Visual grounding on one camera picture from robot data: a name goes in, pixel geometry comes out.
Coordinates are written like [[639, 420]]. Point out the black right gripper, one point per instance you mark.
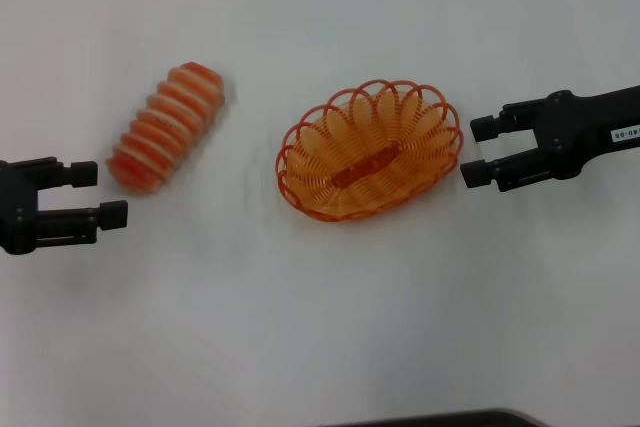
[[585, 132]]

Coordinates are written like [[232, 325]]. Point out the orange striped bread loaf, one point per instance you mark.
[[167, 127]]

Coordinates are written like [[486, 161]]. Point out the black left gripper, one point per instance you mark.
[[17, 207]]

